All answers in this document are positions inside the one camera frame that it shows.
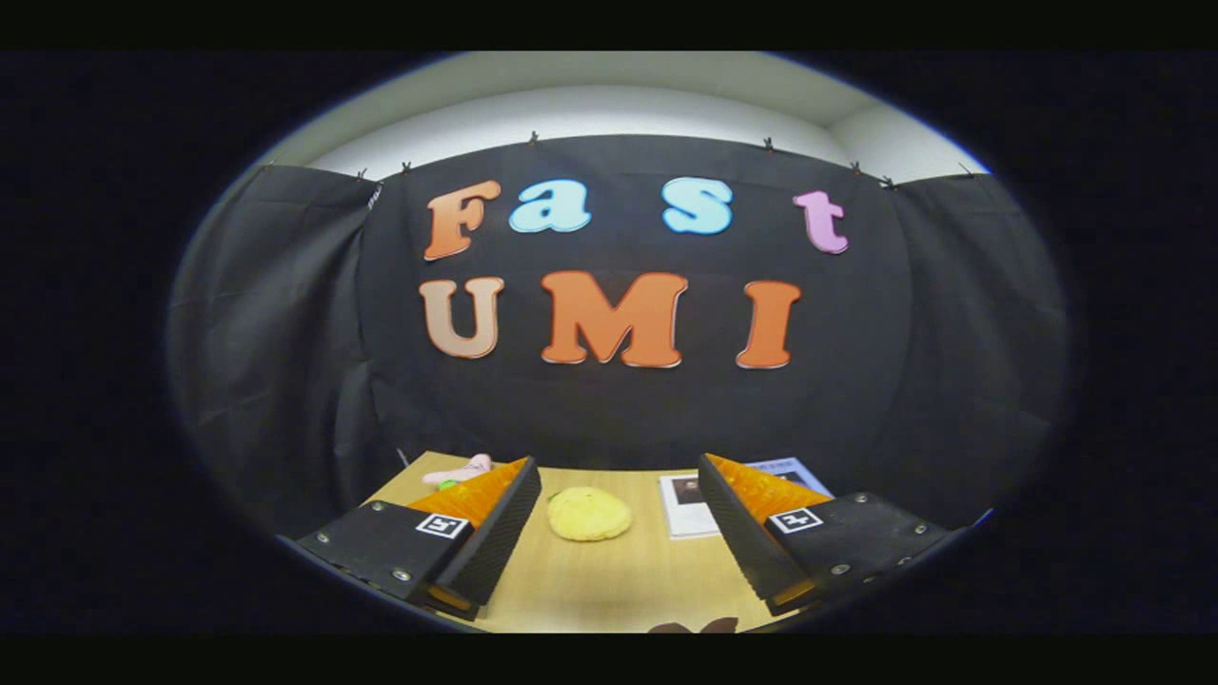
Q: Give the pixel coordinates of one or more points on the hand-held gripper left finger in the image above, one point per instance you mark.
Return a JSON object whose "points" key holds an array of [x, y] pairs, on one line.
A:
{"points": [[495, 533]]}

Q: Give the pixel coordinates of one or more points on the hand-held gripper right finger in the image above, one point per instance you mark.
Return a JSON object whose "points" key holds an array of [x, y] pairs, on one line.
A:
{"points": [[737, 533]]}

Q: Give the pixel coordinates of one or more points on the white book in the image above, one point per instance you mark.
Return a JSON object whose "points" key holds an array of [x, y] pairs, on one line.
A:
{"points": [[683, 509]]}

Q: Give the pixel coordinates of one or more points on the pink star plush toy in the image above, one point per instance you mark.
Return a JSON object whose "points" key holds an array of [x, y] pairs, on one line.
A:
{"points": [[461, 472]]}

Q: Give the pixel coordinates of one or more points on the blue book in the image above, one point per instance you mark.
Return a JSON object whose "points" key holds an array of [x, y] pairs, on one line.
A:
{"points": [[795, 471]]}

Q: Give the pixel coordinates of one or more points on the yellow plush toy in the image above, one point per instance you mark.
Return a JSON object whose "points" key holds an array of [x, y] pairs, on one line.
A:
{"points": [[588, 514]]}

